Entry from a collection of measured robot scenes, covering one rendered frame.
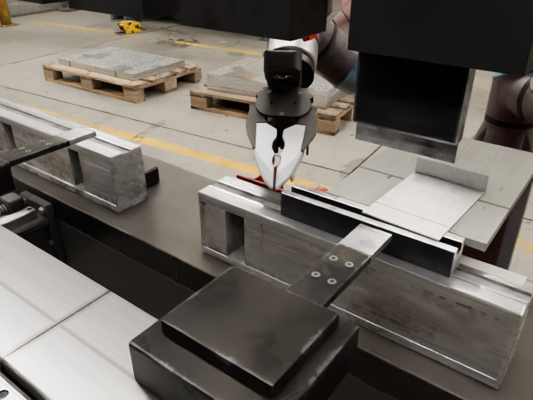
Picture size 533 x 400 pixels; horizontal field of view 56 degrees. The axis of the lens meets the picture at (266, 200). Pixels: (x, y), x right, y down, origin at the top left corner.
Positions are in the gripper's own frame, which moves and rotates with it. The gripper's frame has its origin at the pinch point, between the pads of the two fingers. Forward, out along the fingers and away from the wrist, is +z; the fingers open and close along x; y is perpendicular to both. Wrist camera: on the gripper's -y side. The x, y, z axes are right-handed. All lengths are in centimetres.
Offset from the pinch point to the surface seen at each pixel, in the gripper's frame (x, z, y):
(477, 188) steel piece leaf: -23.3, 0.0, 0.0
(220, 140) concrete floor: 62, -168, 213
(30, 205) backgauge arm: 43.5, -5.4, 21.8
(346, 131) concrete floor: -20, -193, 227
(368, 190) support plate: -11.0, 1.3, -0.3
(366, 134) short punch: -9.7, 1.4, -10.4
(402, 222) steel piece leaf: -14.1, 7.5, -4.1
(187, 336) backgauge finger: 2.5, 24.8, -17.5
